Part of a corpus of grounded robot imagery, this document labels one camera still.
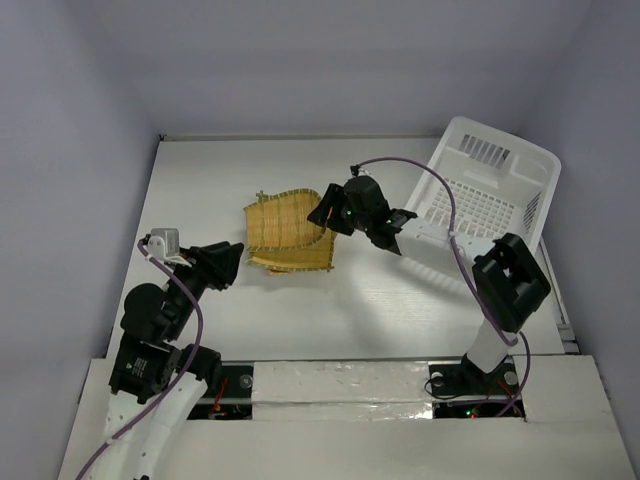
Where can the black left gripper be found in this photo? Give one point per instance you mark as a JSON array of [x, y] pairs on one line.
[[228, 263]]

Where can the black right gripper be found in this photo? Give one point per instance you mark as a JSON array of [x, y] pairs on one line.
[[338, 206]]

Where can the yellow square bamboo mat plate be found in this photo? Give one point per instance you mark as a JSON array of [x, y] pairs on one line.
[[318, 256]]

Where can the yellow fan-shaped woven plate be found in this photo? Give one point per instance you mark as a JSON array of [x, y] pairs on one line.
[[279, 222]]

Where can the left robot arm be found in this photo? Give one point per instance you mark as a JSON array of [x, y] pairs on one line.
[[161, 370]]

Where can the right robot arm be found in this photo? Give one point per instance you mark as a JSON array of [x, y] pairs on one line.
[[502, 274]]

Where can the white plastic dish rack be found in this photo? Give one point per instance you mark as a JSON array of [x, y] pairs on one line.
[[480, 183]]

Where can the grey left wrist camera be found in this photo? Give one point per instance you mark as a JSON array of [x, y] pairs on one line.
[[163, 244]]

